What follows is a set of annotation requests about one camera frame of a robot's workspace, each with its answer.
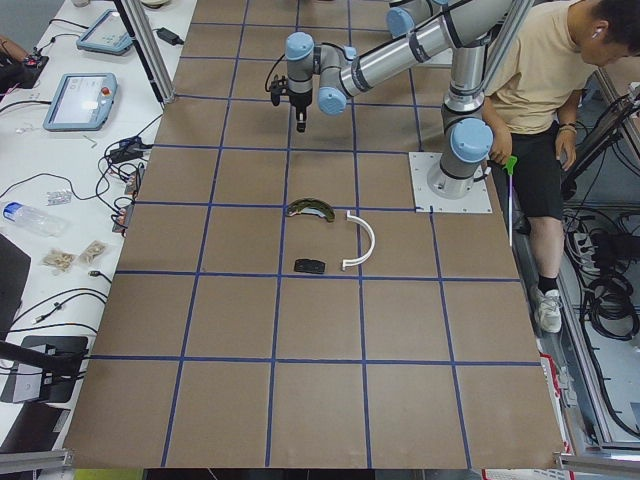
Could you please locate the white curved plastic bracket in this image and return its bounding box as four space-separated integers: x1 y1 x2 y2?
340 209 377 272

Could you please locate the black brake pad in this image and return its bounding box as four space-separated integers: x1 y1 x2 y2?
293 258 326 275

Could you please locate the person in beige shirt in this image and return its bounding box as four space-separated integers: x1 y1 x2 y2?
483 0 639 333

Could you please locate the aluminium frame post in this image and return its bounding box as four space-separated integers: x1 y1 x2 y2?
114 0 175 105

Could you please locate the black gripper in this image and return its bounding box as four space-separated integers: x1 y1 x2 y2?
266 75 313 133

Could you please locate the black laptop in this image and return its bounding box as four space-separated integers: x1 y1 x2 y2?
0 235 31 341

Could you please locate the teach pendant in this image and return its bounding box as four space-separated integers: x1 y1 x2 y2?
76 9 132 56
43 73 118 132

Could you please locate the green brake shoe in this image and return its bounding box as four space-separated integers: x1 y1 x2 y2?
285 197 335 223

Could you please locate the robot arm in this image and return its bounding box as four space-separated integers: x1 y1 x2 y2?
265 0 532 200
386 0 449 39

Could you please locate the plastic water bottle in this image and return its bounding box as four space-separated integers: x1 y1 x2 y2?
1 201 69 237

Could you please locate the black power adapter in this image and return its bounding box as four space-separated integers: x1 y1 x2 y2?
156 27 184 45

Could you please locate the near teach pendant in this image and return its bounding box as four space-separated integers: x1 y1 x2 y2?
43 73 118 132

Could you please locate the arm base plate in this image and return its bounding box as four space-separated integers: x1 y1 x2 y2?
408 152 493 214

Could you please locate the far teach pendant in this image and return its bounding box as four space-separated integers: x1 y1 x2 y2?
76 9 132 56

